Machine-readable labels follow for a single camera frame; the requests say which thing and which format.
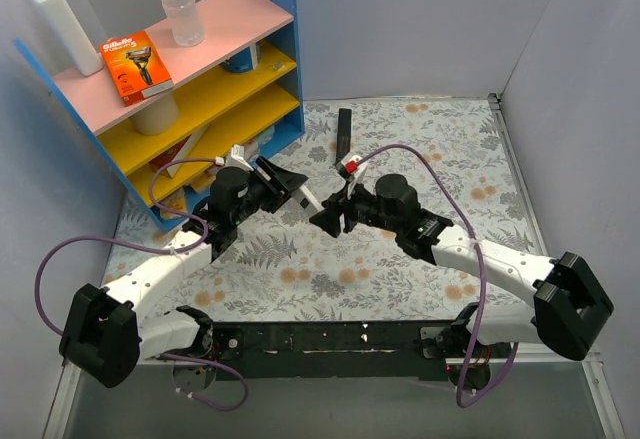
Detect red white remote control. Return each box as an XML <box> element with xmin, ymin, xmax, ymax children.
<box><xmin>292</xmin><ymin>185</ymin><xmax>324</xmax><ymax>217</ymax></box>

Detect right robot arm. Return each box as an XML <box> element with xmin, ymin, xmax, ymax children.
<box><xmin>308</xmin><ymin>174</ymin><xmax>614</xmax><ymax>361</ymax></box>

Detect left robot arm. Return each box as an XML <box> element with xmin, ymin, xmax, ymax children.
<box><xmin>59</xmin><ymin>158</ymin><xmax>308</xmax><ymax>388</ymax></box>

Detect white packets on shelf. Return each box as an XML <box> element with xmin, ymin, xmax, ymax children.
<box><xmin>189</xmin><ymin>125</ymin><xmax>275</xmax><ymax>194</ymax></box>

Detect long black box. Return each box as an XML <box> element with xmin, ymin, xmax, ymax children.
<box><xmin>335</xmin><ymin>108</ymin><xmax>352</xmax><ymax>167</ymax></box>

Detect red white book box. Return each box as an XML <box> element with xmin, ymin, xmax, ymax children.
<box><xmin>149</xmin><ymin>125</ymin><xmax>209</xmax><ymax>171</ymax></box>

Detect yellow packet on shelf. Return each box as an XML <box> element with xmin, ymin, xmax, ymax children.
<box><xmin>158</xmin><ymin>188</ymin><xmax>189</xmax><ymax>220</ymax></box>

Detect blue shelf unit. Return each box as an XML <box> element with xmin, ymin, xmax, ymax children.
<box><xmin>14</xmin><ymin>0</ymin><xmax>304</xmax><ymax>231</ymax></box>

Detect cream cylinder container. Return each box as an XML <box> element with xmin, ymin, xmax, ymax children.
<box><xmin>130</xmin><ymin>93</ymin><xmax>179</xmax><ymax>136</ymax></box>

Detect orange razor box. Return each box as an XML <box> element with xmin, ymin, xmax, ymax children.
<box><xmin>99</xmin><ymin>31</ymin><xmax>174</xmax><ymax>106</ymax></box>

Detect white bottle black cap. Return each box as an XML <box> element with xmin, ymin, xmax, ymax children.
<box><xmin>31</xmin><ymin>0</ymin><xmax>104</xmax><ymax>77</ymax></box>

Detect clear plastic water bottle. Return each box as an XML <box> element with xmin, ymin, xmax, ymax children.
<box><xmin>148</xmin><ymin>0</ymin><xmax>206</xmax><ymax>48</ymax></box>

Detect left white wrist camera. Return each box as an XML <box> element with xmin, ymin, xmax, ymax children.
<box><xmin>209</xmin><ymin>144</ymin><xmax>256</xmax><ymax>173</ymax></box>

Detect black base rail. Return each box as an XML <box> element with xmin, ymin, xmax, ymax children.
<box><xmin>64</xmin><ymin>318</ymin><xmax>601</xmax><ymax>380</ymax></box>

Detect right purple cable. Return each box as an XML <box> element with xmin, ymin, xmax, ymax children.
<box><xmin>355</xmin><ymin>143</ymin><xmax>519</xmax><ymax>409</ymax></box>

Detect purple cable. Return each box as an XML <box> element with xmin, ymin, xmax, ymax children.
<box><xmin>34</xmin><ymin>157</ymin><xmax>250</xmax><ymax>412</ymax></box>
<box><xmin>355</xmin><ymin>143</ymin><xmax>519</xmax><ymax>409</ymax></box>

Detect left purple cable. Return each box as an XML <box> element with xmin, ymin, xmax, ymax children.
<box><xmin>34</xmin><ymin>157</ymin><xmax>250</xmax><ymax>412</ymax></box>

